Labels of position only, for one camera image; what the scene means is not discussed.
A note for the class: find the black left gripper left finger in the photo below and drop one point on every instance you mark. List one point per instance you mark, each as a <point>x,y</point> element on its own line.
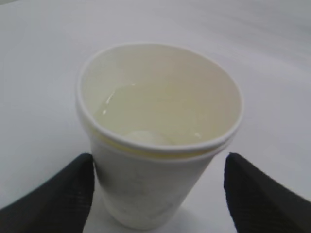
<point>60,205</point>

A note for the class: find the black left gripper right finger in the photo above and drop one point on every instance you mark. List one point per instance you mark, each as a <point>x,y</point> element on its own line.
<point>259,204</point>

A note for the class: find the white paper cup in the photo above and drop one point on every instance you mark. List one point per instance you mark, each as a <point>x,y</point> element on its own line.
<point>155,115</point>

